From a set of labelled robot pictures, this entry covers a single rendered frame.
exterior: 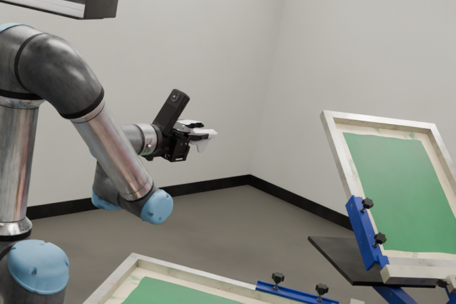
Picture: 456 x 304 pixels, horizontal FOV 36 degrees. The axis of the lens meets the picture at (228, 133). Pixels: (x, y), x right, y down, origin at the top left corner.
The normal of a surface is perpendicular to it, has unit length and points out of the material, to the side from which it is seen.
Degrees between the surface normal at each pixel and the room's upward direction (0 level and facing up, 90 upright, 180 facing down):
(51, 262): 7
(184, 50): 90
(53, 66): 71
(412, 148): 32
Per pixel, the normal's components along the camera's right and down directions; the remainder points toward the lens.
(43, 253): 0.28, -0.91
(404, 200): 0.31, -0.67
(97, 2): 0.94, 0.24
